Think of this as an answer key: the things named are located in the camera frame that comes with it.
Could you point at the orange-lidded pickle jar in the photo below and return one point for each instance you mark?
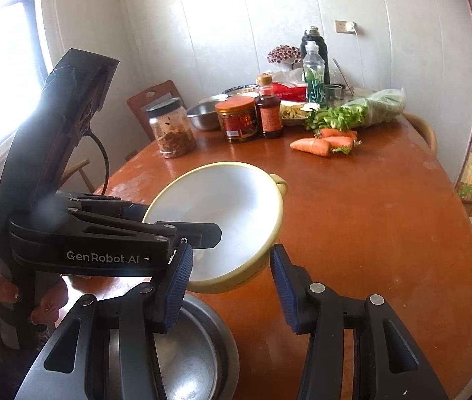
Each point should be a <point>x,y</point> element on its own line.
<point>238,123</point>

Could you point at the plate of sliced food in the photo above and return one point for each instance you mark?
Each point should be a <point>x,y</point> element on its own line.
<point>296,112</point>

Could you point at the metal chopsticks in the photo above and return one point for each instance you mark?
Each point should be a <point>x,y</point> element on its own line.
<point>342,76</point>

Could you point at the curved-back wooden chair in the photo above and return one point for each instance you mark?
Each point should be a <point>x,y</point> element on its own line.
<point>425,129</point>
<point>79,173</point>

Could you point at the carrot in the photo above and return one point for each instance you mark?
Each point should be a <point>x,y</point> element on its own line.
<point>338,132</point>
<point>311,146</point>
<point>342,143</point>

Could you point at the small steel bowl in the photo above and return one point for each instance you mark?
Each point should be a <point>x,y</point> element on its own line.
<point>202,117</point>

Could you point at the black thermos bottle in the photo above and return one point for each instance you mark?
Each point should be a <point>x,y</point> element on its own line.
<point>322,46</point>

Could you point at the bag of green vegetables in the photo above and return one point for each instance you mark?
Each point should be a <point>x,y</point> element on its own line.
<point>369,110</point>

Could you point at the blue patterned plate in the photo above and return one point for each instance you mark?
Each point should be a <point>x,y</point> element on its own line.
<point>240,90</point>

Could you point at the glass cup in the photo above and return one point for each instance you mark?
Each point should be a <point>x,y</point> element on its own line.
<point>335,95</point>

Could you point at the clear jar with black lid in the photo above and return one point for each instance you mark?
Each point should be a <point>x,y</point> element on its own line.
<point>171,131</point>

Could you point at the white wall outlet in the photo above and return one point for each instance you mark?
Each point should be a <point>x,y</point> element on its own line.
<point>345,26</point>

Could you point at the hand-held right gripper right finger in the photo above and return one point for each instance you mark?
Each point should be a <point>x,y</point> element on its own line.
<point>284,291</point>

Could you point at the clear plastic bottle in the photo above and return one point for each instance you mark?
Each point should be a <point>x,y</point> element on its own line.
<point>316,79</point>

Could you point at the dark sauce bottle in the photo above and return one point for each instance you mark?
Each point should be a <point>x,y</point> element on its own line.
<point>269,116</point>

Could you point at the dried flower bouquet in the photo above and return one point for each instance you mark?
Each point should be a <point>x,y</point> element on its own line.
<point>284,55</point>

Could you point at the red tissue pack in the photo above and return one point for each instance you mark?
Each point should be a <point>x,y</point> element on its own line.
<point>292,89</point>

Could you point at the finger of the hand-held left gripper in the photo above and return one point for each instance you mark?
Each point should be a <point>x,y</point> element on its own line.
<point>94,254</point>
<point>107,205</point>

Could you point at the stainless steel bowl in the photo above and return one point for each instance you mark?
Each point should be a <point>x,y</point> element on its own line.
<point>194,354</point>

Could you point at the brown slatted wooden chair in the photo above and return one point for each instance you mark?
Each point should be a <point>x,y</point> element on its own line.
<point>152,98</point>

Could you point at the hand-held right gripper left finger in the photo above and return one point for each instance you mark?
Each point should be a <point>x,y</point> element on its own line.
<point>177,283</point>

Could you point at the dark wall outlet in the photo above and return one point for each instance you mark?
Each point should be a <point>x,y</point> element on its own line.
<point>130,155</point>

